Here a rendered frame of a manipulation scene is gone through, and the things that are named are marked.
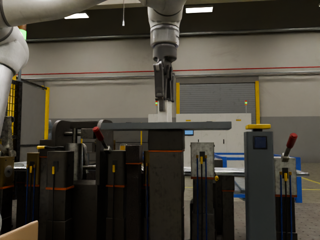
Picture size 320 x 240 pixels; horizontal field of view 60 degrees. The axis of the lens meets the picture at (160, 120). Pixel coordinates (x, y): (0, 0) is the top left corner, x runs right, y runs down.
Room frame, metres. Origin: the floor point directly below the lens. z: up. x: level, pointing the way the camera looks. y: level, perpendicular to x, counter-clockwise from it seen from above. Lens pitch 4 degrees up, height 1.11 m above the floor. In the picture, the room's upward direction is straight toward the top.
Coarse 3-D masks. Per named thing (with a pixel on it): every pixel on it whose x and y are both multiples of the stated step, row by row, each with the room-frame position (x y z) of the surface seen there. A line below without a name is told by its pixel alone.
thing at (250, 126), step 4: (252, 124) 0.76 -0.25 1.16; (256, 124) 0.76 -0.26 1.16; (260, 124) 0.76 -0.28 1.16; (264, 124) 0.76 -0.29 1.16; (268, 124) 0.75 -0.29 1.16; (248, 128) 0.76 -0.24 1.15; (252, 128) 0.76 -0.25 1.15; (256, 128) 0.76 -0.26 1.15; (260, 128) 0.76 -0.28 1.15; (264, 128) 0.76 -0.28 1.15; (268, 128) 0.75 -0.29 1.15
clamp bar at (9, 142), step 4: (8, 116) 1.12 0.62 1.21; (12, 116) 1.16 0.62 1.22; (4, 120) 1.11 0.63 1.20; (8, 120) 1.12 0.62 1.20; (12, 120) 1.16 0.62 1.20; (4, 124) 1.12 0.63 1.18; (8, 124) 1.12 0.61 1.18; (4, 128) 1.12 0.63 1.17; (8, 128) 1.12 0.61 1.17; (4, 132) 1.13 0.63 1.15; (8, 132) 1.12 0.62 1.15; (4, 136) 1.13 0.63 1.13; (8, 136) 1.13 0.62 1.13; (4, 140) 1.13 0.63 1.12; (8, 140) 1.13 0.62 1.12; (12, 140) 1.15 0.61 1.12; (4, 144) 1.14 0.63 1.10; (8, 144) 1.13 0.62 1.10; (12, 144) 1.15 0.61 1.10; (8, 148) 1.13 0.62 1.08; (12, 148) 1.15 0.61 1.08; (8, 152) 1.14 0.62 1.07; (4, 156) 1.15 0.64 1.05
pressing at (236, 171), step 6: (18, 168) 1.18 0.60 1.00; (24, 168) 1.18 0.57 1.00; (186, 168) 1.18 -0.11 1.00; (216, 168) 1.18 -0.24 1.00; (222, 168) 1.18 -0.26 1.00; (228, 168) 1.18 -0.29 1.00; (234, 168) 1.18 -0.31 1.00; (240, 168) 1.18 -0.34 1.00; (222, 174) 1.04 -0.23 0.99; (228, 174) 1.04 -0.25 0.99; (234, 174) 1.03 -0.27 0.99; (240, 174) 1.03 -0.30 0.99; (300, 174) 0.99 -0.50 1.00; (306, 174) 0.99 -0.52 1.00
